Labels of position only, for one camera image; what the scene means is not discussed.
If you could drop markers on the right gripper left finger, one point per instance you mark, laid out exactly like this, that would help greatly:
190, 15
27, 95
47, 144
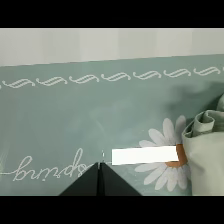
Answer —
87, 184

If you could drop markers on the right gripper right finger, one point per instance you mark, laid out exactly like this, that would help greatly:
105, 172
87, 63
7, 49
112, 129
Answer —
113, 183

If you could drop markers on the pale green garment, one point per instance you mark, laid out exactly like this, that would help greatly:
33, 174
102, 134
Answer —
206, 156

